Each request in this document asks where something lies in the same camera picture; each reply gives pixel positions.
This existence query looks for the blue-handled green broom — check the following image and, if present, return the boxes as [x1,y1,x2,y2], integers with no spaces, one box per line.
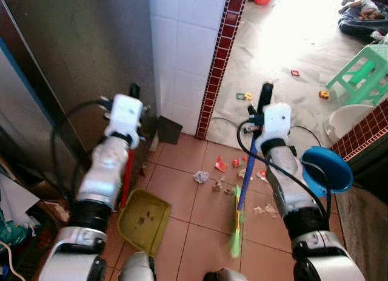
[229,82,275,259]

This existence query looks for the red-handled yellow-green dustpan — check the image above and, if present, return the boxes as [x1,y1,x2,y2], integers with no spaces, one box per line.
[117,83,172,258]

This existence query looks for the grey floor mat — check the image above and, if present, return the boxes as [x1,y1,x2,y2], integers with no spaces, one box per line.
[206,0,388,157]

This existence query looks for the stainless steel fridge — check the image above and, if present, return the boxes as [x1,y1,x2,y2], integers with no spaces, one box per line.
[0,0,159,191]

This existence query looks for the dark grey board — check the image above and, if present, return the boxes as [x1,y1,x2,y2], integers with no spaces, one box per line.
[157,115,183,145]

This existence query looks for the crumpled white paper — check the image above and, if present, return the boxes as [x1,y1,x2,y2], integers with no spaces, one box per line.
[192,169,210,185]

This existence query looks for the blue plastic bucket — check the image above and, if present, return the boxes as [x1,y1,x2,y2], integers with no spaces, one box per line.
[301,146,355,200]

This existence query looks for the white plastic basin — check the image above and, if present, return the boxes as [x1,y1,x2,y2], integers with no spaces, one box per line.
[323,104,376,143]

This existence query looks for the green plastic stool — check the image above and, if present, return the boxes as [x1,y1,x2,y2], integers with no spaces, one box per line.
[325,43,388,107]

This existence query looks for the person lying down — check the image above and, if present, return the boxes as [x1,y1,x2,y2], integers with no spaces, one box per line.
[337,0,388,40]

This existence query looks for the robot right leg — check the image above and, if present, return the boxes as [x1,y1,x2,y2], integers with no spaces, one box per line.
[202,268,249,281]

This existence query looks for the robot leg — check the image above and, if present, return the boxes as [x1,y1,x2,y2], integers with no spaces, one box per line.
[118,251,156,281]
[202,268,249,281]

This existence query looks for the robot left leg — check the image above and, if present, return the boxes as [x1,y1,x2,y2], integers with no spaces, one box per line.
[118,251,156,281]

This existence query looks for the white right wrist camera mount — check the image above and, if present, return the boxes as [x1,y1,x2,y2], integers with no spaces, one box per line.
[257,103,292,154]

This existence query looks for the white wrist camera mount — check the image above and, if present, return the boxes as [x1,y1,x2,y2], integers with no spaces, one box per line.
[257,103,292,154]
[104,94,145,149]

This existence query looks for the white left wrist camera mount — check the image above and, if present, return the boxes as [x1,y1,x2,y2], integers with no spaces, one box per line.
[104,94,145,149]

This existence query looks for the black floor cable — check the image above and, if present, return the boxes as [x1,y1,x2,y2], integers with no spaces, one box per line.
[209,115,325,149]

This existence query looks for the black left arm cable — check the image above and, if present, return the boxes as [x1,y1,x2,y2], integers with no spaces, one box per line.
[50,98,116,194]

